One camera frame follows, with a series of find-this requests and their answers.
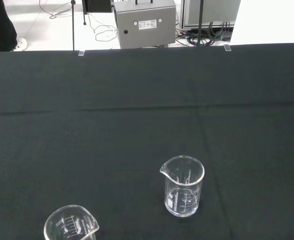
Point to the grey metal control box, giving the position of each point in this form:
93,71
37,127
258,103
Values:
145,35

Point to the black bench cloth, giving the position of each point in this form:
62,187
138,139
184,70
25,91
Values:
112,125

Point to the clear glass beaker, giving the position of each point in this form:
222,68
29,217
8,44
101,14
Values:
182,201
69,225

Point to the clear plastic cloth clip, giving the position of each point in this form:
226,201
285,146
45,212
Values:
227,47
81,53

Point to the thin black tripod pole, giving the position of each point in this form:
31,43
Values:
73,30

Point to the black case on floor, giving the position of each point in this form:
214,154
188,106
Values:
97,6

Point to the grey panel with white frame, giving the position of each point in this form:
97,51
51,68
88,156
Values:
217,12

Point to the thick black stand pole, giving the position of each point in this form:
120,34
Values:
201,20

